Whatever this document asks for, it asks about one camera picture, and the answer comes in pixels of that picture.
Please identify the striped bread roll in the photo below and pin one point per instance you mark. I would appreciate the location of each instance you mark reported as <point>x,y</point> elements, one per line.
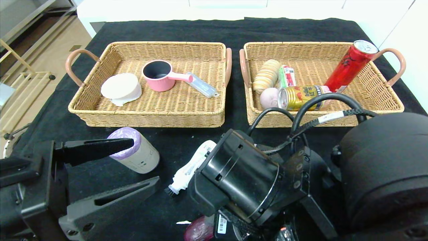
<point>266,75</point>

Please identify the red soda can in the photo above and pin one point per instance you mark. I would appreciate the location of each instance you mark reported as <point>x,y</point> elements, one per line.
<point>349,67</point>

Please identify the pale pink potato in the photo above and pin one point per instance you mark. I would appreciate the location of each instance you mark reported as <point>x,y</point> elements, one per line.
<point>268,97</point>

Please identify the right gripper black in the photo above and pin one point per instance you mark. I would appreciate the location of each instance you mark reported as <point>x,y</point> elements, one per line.
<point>223,223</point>

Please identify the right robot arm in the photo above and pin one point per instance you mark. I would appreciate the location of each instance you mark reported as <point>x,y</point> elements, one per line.
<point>384,174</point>

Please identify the grey translucent peeler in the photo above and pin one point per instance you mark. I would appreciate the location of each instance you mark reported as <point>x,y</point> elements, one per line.
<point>204,87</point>

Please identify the gold beverage can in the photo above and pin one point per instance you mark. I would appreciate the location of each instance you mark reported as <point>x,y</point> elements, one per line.
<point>301,97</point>

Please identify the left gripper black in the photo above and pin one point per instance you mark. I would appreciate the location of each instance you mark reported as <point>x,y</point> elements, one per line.
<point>42,182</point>

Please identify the pink saucepan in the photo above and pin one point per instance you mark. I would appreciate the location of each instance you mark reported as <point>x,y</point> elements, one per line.
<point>160,85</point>

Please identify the green candy pack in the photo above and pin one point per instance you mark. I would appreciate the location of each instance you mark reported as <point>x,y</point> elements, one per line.
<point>287,76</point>

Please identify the white round lidded container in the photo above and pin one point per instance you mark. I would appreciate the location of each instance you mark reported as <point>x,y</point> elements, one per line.
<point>120,87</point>

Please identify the white paper scrap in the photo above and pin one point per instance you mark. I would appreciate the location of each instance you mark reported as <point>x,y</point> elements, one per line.
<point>184,222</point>

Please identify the light wooden rack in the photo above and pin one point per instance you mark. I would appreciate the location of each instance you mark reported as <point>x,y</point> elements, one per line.
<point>33,74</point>

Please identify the purple garbage bag roll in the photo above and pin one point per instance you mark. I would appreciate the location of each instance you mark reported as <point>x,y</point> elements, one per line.
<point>143,159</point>

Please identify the white brush bottle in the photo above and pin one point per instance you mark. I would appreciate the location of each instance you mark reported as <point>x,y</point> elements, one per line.
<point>194,165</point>

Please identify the grey metal shelf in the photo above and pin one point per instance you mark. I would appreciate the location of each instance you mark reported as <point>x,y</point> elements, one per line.
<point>33,13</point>

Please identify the purple eggplant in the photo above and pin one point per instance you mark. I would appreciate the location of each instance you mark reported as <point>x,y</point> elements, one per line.
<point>199,231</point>

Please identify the rectangular wicker basket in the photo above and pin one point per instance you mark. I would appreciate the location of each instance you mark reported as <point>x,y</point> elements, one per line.
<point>167,110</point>
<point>367,97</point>

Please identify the round brown bun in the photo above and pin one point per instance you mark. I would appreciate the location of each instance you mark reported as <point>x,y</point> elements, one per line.
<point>328,97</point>

